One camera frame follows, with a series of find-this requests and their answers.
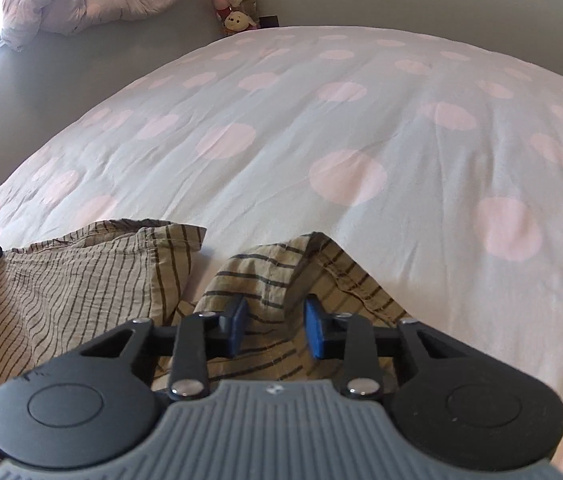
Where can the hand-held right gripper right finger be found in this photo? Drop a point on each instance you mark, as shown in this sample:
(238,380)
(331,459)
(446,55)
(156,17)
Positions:
(315,327)

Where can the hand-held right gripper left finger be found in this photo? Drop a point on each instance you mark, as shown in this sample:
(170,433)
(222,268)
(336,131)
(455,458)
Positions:
(237,327)

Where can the black wall socket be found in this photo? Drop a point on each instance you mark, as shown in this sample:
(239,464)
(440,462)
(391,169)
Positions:
(269,21)

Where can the bed with pink dotted sheet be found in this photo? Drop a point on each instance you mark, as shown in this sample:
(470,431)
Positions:
(341,125)

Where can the beige striped pants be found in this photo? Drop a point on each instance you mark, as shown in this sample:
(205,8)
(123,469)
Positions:
(76,285)

